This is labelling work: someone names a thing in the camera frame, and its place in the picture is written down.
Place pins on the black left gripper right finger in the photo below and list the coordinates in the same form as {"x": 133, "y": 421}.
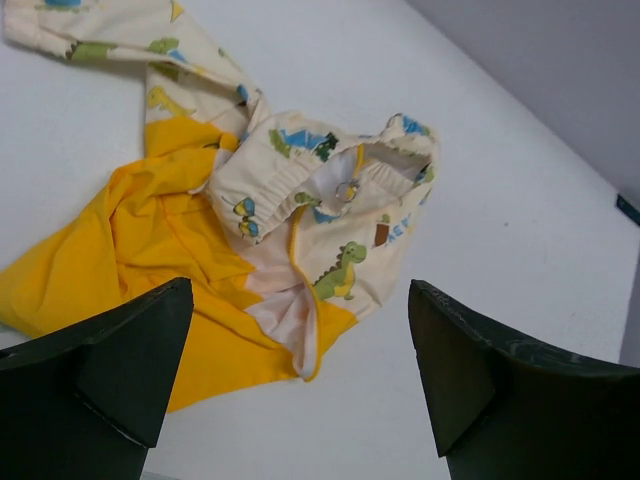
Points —
{"x": 505, "y": 405}

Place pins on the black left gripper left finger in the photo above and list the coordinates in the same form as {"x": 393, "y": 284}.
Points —
{"x": 89, "y": 401}

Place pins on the yellow dinosaur print kids jacket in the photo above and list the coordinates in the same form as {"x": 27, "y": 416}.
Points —
{"x": 290, "y": 230}

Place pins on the dark blue corner label right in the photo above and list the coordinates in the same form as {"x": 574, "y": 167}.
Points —
{"x": 628, "y": 209}

